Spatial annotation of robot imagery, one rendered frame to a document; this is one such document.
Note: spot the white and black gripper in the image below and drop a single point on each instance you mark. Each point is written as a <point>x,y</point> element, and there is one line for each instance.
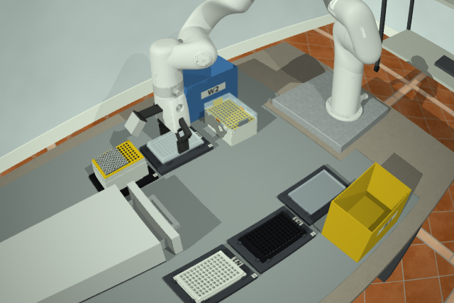
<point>171,118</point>

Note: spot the yellow open bin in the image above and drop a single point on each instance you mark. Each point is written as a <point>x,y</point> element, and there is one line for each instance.
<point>368,215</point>

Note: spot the blue open-top bin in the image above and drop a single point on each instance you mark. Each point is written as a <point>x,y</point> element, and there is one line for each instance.
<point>201,86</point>

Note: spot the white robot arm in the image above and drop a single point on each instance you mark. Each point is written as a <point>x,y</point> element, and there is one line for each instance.
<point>194,50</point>

